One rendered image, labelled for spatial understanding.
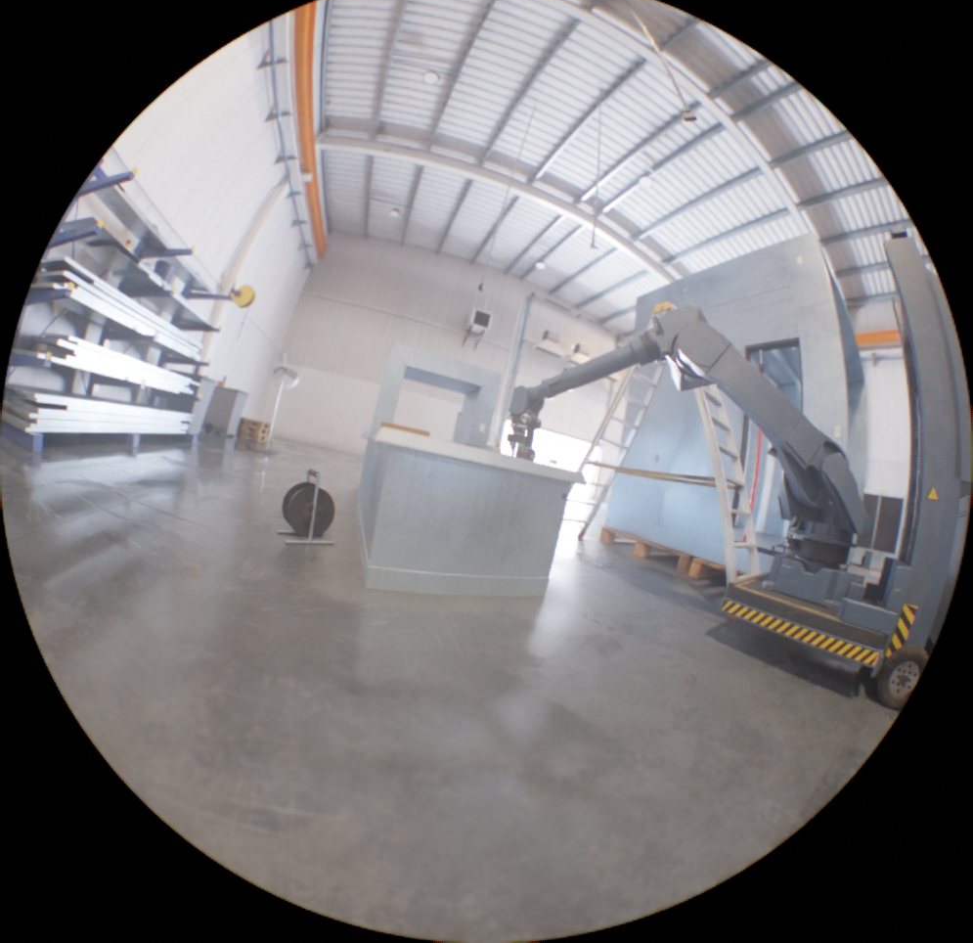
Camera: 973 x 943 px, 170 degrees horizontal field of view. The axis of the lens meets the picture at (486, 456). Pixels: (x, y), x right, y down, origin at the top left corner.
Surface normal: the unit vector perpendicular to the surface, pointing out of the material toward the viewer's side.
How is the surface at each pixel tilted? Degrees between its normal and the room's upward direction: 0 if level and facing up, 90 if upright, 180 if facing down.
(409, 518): 90
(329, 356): 90
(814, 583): 90
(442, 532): 90
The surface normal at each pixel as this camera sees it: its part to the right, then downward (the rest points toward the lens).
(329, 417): 0.35, 0.05
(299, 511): 0.77, 0.15
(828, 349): -0.92, -0.20
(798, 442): -0.52, -0.13
